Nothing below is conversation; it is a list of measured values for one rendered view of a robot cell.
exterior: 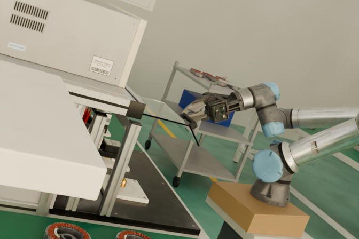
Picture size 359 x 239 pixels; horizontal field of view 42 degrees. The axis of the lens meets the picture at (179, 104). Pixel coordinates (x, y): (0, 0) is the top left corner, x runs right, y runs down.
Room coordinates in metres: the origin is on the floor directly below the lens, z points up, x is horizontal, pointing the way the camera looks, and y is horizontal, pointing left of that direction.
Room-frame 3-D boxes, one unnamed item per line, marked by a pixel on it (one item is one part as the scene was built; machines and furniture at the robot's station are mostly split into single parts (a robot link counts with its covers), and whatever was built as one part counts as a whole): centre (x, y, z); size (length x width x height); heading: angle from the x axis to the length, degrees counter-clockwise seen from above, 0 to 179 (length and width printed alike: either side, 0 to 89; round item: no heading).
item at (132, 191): (1.47, 0.09, 0.78); 0.15 x 0.15 x 0.01; 25
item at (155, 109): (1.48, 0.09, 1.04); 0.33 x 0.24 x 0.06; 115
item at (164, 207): (1.58, 0.15, 0.76); 0.64 x 0.47 x 0.02; 25
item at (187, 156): (4.35, -0.28, 0.51); 1.01 x 0.60 x 1.01; 25
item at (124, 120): (1.54, 0.23, 1.03); 0.62 x 0.01 x 0.03; 25
